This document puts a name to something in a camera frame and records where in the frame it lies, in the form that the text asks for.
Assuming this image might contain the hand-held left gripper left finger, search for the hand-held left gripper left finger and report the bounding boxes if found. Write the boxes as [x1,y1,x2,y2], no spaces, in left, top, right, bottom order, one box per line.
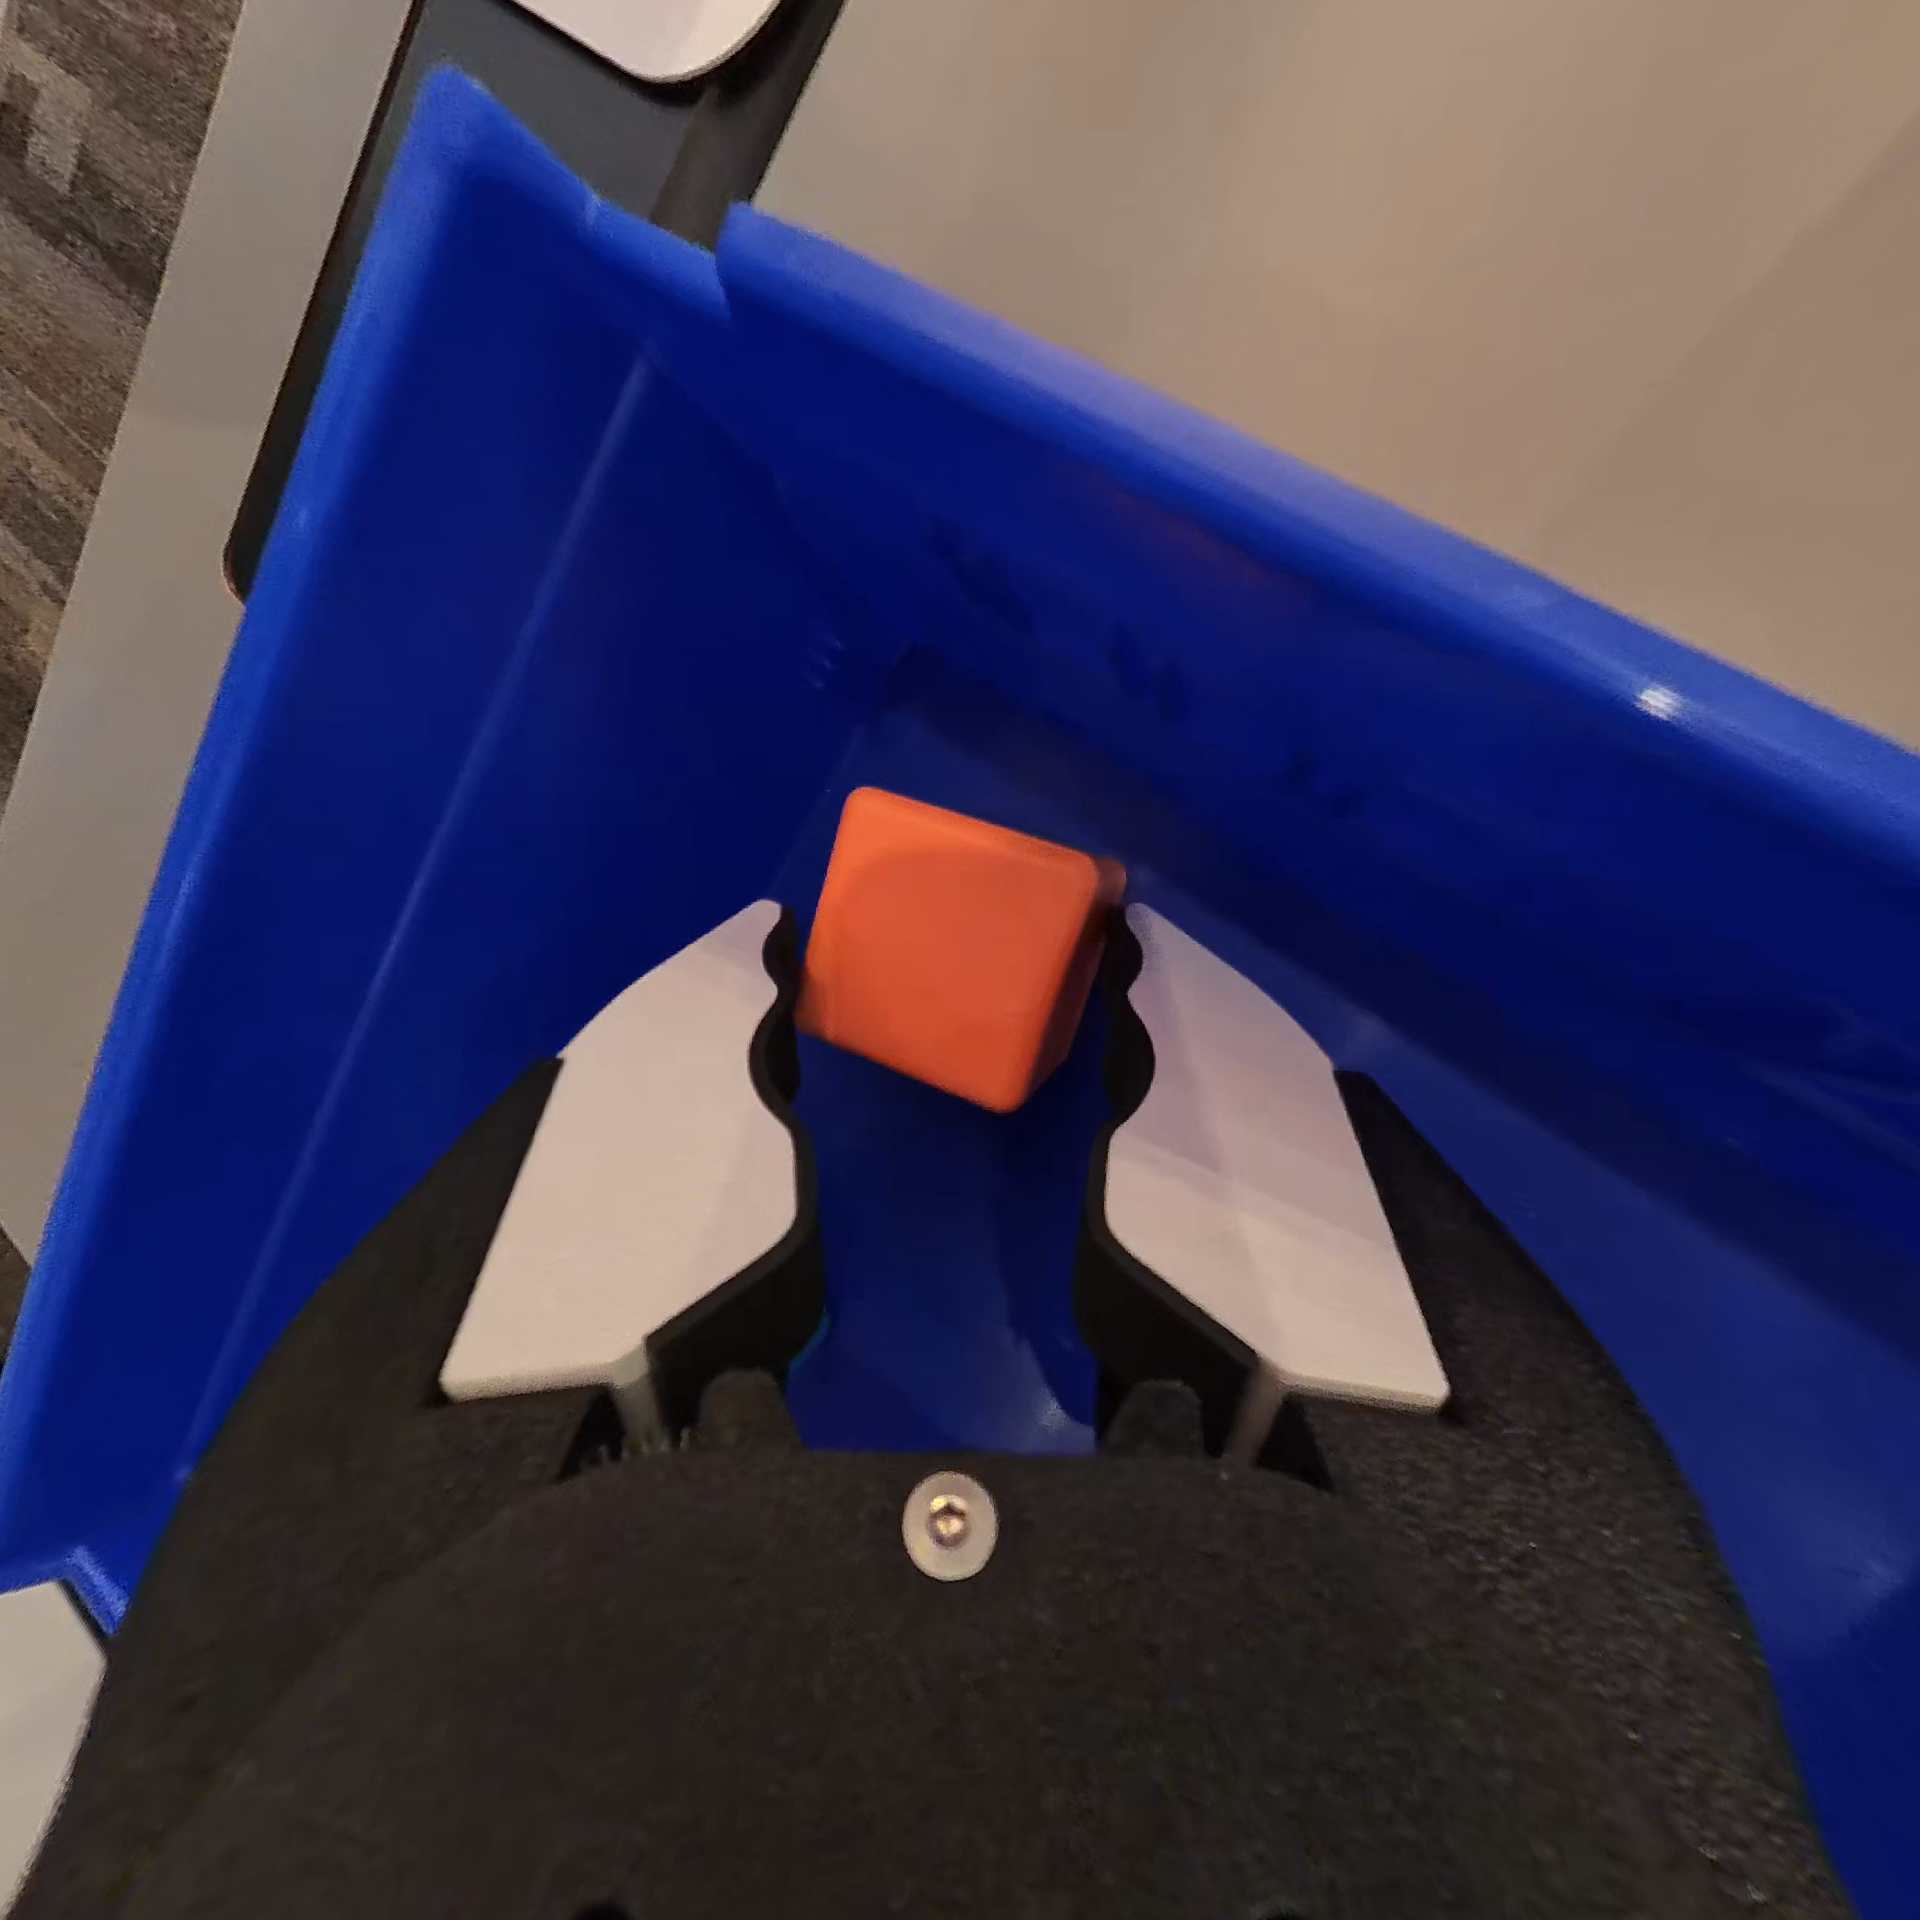
[441,902,831,1442]

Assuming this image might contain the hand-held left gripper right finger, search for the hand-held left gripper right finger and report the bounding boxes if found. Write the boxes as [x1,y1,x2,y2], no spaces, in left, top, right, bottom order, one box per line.
[1081,916,1455,1455]

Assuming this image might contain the orange magnetic cube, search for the orange magnetic cube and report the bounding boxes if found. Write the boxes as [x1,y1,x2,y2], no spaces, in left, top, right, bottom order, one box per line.
[794,787,1117,1116]

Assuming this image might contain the blue plastic bin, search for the blue plastic bin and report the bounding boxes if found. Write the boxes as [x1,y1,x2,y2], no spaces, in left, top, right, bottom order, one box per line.
[0,67,1920,1920]

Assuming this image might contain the white sign stand base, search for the white sign stand base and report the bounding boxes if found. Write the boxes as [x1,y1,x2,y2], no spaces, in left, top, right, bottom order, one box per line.
[525,0,792,87]

